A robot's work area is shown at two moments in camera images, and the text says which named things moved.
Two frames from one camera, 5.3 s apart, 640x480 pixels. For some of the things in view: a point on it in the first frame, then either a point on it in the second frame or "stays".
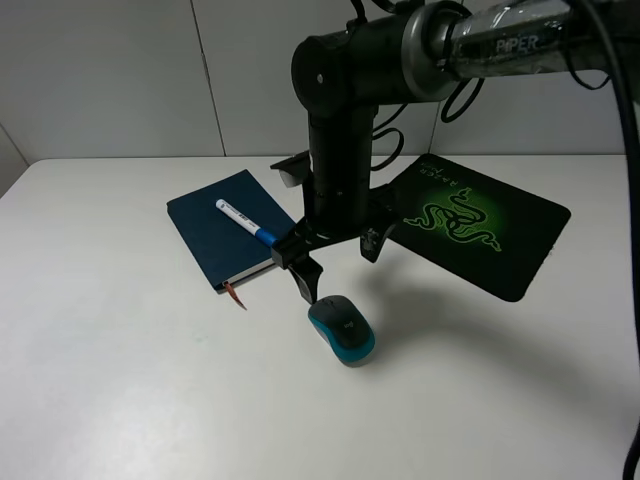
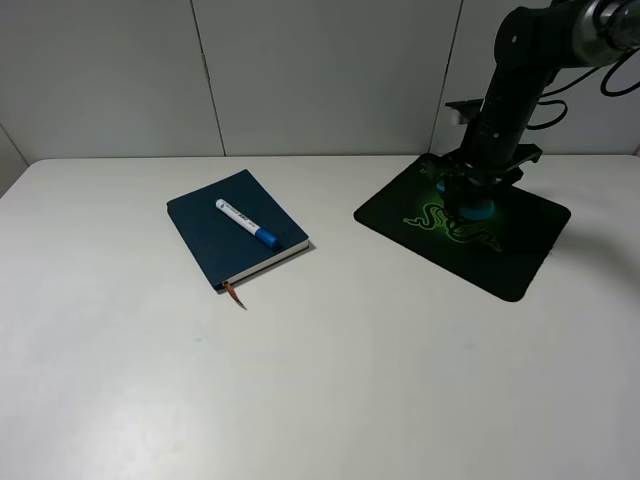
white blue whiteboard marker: x=245 y=223 stays
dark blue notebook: x=227 y=251 stays
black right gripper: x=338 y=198 -> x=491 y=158
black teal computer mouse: x=345 y=329 -> x=473 y=209
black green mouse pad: x=494 y=234 stays
